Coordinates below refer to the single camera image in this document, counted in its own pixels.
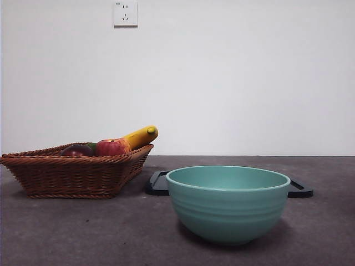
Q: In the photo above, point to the teal ribbed bowl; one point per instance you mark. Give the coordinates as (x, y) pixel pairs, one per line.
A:
(227, 213)

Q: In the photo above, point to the dark red plum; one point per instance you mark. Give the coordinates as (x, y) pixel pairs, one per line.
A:
(76, 151)

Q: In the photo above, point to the yellow banana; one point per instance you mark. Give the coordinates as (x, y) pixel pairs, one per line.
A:
(141, 135)

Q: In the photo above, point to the black rectangular tray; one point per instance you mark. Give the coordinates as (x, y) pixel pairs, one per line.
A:
(158, 185)

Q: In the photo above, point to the red apple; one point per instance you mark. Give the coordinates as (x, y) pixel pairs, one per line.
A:
(110, 148)

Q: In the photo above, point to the green fruit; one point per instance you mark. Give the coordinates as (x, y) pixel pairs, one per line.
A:
(93, 147)

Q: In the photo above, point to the brown wicker basket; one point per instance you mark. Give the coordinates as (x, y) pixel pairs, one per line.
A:
(69, 177)

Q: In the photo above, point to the white wall socket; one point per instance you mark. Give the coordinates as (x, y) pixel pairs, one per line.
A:
(125, 15)

